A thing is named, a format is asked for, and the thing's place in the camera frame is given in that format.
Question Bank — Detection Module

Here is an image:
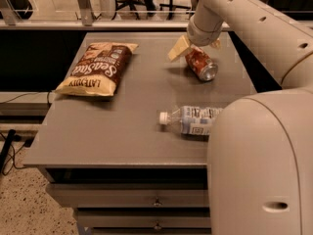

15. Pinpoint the black office chair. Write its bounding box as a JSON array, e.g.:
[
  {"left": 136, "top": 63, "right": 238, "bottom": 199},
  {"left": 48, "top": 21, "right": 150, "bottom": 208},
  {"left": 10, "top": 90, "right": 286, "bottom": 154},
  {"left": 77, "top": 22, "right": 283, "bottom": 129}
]
[{"left": 115, "top": 0, "right": 192, "bottom": 21}]

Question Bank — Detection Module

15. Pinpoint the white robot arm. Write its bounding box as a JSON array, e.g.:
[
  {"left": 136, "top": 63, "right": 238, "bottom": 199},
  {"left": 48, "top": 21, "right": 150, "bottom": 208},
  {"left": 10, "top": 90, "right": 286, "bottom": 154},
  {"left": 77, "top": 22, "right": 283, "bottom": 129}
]
[{"left": 187, "top": 0, "right": 313, "bottom": 235}]

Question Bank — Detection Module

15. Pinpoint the clear plastic water bottle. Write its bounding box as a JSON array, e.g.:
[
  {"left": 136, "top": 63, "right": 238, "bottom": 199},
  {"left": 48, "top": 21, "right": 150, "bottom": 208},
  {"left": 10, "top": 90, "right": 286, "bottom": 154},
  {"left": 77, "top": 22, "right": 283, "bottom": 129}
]
[{"left": 158, "top": 106, "right": 223, "bottom": 136}]

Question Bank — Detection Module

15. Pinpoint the grey drawer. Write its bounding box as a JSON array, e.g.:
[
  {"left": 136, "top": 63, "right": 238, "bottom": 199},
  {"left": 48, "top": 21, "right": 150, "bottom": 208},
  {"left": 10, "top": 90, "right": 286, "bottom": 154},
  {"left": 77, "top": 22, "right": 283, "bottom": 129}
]
[
  {"left": 74, "top": 209, "right": 211, "bottom": 229},
  {"left": 46, "top": 183, "right": 209, "bottom": 209}
]

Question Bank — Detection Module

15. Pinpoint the grey drawer cabinet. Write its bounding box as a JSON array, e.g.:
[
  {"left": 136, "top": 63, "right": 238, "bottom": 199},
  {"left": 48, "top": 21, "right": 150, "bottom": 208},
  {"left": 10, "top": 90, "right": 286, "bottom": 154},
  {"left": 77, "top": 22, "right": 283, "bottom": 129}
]
[{"left": 24, "top": 32, "right": 254, "bottom": 235}]

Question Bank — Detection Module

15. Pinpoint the black floor cable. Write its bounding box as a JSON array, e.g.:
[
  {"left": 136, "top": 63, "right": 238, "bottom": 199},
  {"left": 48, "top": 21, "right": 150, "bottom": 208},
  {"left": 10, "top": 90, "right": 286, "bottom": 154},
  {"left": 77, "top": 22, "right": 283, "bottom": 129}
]
[{"left": 0, "top": 128, "right": 33, "bottom": 176}]

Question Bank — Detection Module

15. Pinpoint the metal railing frame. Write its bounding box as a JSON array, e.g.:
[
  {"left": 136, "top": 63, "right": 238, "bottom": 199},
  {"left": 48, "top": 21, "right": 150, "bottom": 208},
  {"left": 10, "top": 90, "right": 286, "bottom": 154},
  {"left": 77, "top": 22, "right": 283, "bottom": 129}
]
[{"left": 0, "top": 0, "right": 229, "bottom": 31}]

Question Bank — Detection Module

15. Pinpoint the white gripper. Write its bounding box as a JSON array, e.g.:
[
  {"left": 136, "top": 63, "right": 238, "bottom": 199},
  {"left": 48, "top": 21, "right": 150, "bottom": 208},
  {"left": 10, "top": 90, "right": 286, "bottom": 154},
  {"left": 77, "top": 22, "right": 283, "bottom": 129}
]
[{"left": 168, "top": 14, "right": 223, "bottom": 62}]

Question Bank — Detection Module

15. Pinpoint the red coke can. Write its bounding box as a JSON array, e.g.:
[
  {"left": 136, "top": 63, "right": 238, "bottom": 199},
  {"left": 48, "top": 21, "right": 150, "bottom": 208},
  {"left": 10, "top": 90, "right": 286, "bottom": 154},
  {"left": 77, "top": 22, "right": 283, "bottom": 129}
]
[{"left": 185, "top": 47, "right": 218, "bottom": 82}]

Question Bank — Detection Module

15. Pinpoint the upper grey drawer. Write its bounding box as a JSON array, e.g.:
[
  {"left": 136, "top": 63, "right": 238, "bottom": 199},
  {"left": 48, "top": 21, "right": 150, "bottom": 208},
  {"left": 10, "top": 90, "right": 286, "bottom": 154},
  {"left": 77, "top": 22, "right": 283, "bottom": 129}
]
[{"left": 46, "top": 183, "right": 209, "bottom": 209}]

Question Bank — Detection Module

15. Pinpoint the lower grey drawer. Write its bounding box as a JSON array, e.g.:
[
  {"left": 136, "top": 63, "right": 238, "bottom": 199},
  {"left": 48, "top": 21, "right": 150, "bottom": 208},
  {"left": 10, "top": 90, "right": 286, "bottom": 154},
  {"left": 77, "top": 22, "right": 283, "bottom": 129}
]
[{"left": 74, "top": 209, "right": 211, "bottom": 229}]

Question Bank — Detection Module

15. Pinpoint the brown sea salt chip bag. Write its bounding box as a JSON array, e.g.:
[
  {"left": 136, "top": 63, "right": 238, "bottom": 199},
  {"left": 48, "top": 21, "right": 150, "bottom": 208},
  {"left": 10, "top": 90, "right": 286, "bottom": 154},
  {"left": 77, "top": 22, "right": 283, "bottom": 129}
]
[{"left": 56, "top": 42, "right": 138, "bottom": 97}]

